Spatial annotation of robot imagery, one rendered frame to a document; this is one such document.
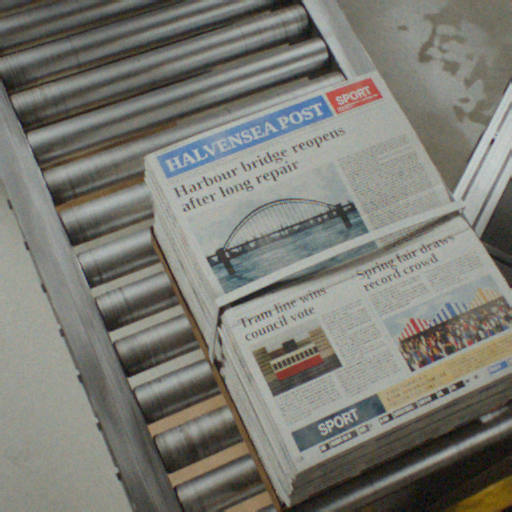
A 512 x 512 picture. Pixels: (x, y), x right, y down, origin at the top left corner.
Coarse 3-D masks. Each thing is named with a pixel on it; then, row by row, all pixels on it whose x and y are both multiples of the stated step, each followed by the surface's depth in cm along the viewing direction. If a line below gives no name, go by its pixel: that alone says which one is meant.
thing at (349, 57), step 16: (304, 0) 137; (320, 0) 137; (320, 16) 136; (336, 16) 136; (320, 32) 135; (336, 32) 135; (352, 32) 136; (336, 48) 134; (352, 48) 134; (336, 64) 134; (352, 64) 133; (368, 64) 133; (448, 192) 126
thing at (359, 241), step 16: (448, 208) 98; (400, 224) 96; (352, 240) 94; (368, 240) 94; (320, 256) 93; (272, 272) 92; (288, 272) 92; (240, 288) 92; (256, 288) 92; (224, 304) 91
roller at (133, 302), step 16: (160, 272) 118; (128, 288) 116; (144, 288) 116; (160, 288) 116; (96, 304) 116; (112, 304) 115; (128, 304) 115; (144, 304) 116; (160, 304) 117; (176, 304) 118; (112, 320) 115; (128, 320) 116
